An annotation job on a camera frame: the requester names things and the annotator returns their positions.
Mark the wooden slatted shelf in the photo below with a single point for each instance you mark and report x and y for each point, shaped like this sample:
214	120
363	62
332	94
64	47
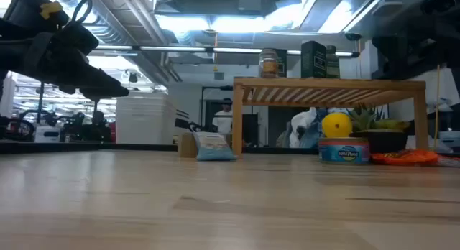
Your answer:
323	85

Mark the blue tuna can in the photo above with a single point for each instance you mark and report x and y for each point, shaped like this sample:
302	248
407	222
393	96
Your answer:
343	151

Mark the yellow lemon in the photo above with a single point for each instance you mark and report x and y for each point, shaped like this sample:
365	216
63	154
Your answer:
336	125

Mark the blue snack bag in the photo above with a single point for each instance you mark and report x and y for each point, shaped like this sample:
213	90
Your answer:
213	147

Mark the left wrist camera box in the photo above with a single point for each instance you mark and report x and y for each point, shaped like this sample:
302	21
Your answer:
28	11

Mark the cork-lid glass spice jar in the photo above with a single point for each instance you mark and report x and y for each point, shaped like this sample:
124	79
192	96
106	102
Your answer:
268	65

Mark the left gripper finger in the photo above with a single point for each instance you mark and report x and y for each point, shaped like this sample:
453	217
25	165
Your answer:
93	83
79	40

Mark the black gantry frame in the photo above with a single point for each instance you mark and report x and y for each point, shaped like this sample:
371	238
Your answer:
40	106

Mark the person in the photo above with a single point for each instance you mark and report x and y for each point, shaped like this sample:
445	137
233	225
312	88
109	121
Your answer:
223	122

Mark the white stacked storage bins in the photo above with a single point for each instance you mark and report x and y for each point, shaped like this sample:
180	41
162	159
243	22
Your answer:
143	117

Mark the pile of clothes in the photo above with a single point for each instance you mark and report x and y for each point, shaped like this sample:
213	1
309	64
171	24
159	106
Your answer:
303	124

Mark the long ceiling light bar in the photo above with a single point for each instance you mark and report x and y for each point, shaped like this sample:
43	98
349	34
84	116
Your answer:
172	49

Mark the small white box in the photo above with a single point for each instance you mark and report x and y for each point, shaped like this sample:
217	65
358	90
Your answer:
47	134

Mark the brown cardboard box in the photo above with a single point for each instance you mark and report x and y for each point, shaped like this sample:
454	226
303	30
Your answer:
187	145

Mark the orange candy wrapper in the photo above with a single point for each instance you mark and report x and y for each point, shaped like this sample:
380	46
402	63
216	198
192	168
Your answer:
406	157

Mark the green-lid glass spice jar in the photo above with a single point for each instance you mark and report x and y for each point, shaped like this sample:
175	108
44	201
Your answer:
332	63

